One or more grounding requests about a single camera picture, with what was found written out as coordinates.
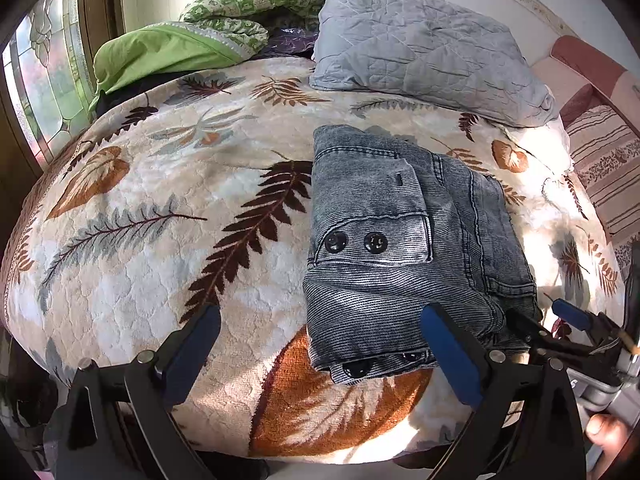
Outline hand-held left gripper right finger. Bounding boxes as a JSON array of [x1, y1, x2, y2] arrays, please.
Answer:
[[420, 302, 587, 480]]

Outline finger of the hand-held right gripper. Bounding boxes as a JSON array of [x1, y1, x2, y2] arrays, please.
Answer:
[[551, 298, 623, 348], [505, 308, 608, 358]]

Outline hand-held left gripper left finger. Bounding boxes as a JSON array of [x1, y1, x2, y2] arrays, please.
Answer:
[[45, 302, 223, 480]]

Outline grey striped denim pants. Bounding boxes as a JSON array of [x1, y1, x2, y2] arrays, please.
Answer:
[[301, 124, 543, 387]]

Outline person's right hand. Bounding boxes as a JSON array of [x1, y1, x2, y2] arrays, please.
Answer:
[[585, 412, 640, 466]]

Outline cream leaf-print fleece blanket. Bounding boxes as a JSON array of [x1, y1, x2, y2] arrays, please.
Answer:
[[0, 55, 628, 461]]

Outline pink striped cloth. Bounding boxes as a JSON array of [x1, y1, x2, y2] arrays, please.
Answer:
[[530, 35, 640, 281]]

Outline grey quilted pillow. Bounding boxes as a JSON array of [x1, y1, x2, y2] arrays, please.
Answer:
[[308, 0, 558, 128]]

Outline stained glass window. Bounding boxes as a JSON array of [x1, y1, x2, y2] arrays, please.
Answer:
[[0, 0, 96, 171]]

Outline dark purple cloth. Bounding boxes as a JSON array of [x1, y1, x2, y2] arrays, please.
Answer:
[[257, 25, 321, 61]]

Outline green patterned quilt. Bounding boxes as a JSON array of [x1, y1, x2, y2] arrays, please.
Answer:
[[177, 0, 328, 61]]

